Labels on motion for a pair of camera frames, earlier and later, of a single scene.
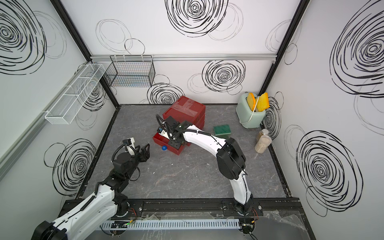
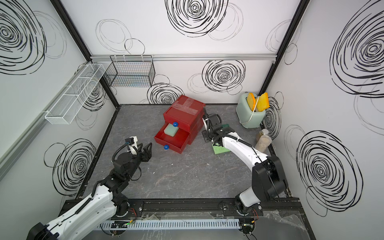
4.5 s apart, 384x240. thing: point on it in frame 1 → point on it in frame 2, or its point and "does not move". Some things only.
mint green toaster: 248,118 does not move
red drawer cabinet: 184,109 does not move
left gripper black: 145,154 does not move
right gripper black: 175,145 → 204,132
